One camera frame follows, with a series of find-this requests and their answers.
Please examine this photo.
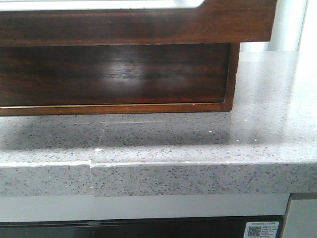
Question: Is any wooden drawer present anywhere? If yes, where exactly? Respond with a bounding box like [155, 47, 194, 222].
[0, 0, 276, 47]
[0, 43, 230, 107]

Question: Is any dark wooden drawer cabinet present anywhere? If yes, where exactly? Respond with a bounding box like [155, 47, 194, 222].
[0, 42, 241, 117]

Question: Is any black glass appliance front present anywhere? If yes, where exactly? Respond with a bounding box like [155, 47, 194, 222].
[0, 216, 283, 238]

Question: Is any white QR code sticker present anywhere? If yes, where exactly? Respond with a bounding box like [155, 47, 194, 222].
[244, 222, 279, 238]

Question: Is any white curtain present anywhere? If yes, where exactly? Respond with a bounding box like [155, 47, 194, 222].
[240, 0, 317, 52]

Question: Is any grey cabinet door panel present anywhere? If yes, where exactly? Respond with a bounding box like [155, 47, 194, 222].
[282, 193, 317, 238]

